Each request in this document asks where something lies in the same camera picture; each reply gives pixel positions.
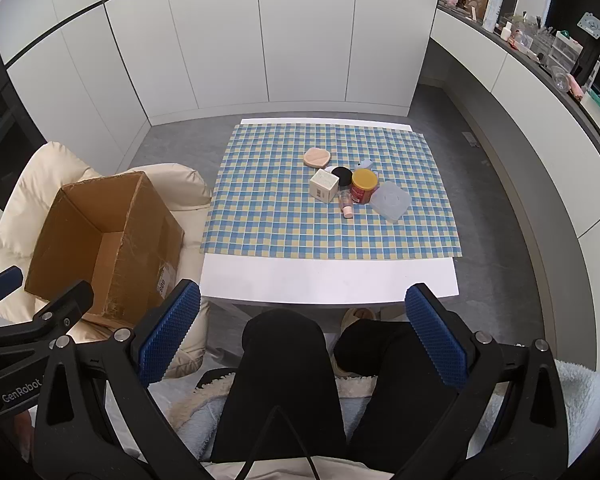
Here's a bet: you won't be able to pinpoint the brown cardboard box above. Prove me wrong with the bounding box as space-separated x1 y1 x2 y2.
24 171 186 331

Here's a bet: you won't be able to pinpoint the light blue fleece jacket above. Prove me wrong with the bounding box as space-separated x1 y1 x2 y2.
170 357 600 480

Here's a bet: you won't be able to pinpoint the cream top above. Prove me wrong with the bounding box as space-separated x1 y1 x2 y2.
200 454 396 480

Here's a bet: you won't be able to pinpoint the translucent square container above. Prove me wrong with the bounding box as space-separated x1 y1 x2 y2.
369 180 412 224

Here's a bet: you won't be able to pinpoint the beige slipper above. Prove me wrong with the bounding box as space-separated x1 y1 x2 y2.
340 306 380 333
330 345 366 377

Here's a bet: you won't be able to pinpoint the blue yellow checkered tablecloth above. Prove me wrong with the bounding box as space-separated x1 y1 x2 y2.
200 122 463 261

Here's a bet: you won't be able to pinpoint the white spray bottle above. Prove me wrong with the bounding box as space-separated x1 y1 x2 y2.
482 0 504 33

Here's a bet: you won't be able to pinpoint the cream padded armchair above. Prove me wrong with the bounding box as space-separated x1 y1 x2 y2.
0 141 213 376

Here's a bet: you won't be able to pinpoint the black cable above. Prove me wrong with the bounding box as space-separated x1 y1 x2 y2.
244 405 317 480

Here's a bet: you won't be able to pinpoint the beige powder puff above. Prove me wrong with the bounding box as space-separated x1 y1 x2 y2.
303 147 332 170

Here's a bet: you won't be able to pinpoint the white table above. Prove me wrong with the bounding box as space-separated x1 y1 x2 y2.
200 118 460 306

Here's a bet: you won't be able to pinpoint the black glass cabinet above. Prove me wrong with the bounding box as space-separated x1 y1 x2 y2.
0 25 51 211

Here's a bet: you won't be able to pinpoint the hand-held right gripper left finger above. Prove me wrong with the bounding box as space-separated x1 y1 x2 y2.
32 279 202 480

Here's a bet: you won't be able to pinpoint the white wall cabinets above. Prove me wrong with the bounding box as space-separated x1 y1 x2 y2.
0 0 443 128

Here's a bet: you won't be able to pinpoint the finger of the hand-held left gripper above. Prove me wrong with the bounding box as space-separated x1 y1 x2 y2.
10 280 96 346
0 266 25 321

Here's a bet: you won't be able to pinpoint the white counter with dark top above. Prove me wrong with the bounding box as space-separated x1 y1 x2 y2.
427 5 600 241

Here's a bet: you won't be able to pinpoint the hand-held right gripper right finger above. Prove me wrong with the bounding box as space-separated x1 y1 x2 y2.
404 282 571 480

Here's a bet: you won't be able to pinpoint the jar with yellow lid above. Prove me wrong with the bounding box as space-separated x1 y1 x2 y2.
351 168 379 205

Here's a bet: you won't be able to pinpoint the white square box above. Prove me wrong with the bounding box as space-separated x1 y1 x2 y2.
309 168 341 205

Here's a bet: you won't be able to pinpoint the clear drawer organiser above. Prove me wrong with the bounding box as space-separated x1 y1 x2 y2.
550 30 583 68

